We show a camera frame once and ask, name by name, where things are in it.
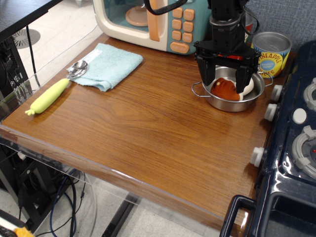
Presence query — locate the light blue cloth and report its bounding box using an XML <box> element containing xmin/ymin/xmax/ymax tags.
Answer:
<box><xmin>72</xmin><ymin>43</ymin><xmax>143</xmax><ymax>92</ymax></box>

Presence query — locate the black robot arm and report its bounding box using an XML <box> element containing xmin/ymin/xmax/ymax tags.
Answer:
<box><xmin>194</xmin><ymin>0</ymin><xmax>261</xmax><ymax>93</ymax></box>

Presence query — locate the green handled metal spoon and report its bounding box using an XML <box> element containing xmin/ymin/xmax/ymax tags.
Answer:
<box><xmin>25</xmin><ymin>60</ymin><xmax>88</xmax><ymax>116</ymax></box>

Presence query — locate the black table leg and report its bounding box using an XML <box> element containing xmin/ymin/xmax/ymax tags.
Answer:
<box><xmin>101</xmin><ymin>194</ymin><xmax>140</xmax><ymax>237</ymax></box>

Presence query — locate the toy microwave teal cream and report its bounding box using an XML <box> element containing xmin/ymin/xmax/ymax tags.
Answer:
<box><xmin>93</xmin><ymin>0</ymin><xmax>211</xmax><ymax>55</ymax></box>

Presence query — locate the white stove knob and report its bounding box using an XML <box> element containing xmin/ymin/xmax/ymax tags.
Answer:
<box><xmin>250</xmin><ymin>147</ymin><xmax>264</xmax><ymax>167</ymax></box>
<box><xmin>271</xmin><ymin>84</ymin><xmax>283</xmax><ymax>102</ymax></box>
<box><xmin>264</xmin><ymin>104</ymin><xmax>277</xmax><ymax>122</ymax></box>

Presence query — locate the pineapple slices can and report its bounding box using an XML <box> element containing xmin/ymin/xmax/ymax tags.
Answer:
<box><xmin>251</xmin><ymin>32</ymin><xmax>292</xmax><ymax>78</ymax></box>

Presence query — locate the blue cable on floor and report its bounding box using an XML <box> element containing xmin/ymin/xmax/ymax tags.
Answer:
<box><xmin>49</xmin><ymin>176</ymin><xmax>77</xmax><ymax>237</ymax></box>

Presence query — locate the plush brown white mushroom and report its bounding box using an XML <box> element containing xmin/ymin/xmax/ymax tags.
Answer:
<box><xmin>210</xmin><ymin>78</ymin><xmax>254</xmax><ymax>101</ymax></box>

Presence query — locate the black desk at left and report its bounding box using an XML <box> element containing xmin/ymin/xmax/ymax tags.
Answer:
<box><xmin>0</xmin><ymin>0</ymin><xmax>61</xmax><ymax>42</ymax></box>

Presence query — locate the white stove knob upper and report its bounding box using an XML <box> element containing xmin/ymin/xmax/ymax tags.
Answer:
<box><xmin>271</xmin><ymin>84</ymin><xmax>283</xmax><ymax>102</ymax></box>

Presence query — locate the silver metal pot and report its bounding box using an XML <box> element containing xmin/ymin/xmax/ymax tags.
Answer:
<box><xmin>193</xmin><ymin>66</ymin><xmax>273</xmax><ymax>112</ymax></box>

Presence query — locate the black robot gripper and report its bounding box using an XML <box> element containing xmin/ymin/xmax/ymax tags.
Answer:
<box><xmin>194</xmin><ymin>17</ymin><xmax>260</xmax><ymax>94</ymax></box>

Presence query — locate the tomato sauce can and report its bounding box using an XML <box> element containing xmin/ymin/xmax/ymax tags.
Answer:
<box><xmin>218</xmin><ymin>12</ymin><xmax>254</xmax><ymax>61</ymax></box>

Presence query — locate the dark blue toy stove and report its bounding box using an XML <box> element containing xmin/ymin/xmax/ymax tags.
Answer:
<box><xmin>220</xmin><ymin>41</ymin><xmax>316</xmax><ymax>237</ymax></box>

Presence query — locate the white stove knob middle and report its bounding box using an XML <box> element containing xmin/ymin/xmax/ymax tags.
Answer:
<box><xmin>264</xmin><ymin>104</ymin><xmax>277</xmax><ymax>122</ymax></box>

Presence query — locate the white stove knob lower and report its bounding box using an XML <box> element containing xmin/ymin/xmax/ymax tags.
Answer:
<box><xmin>250</xmin><ymin>147</ymin><xmax>264</xmax><ymax>167</ymax></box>

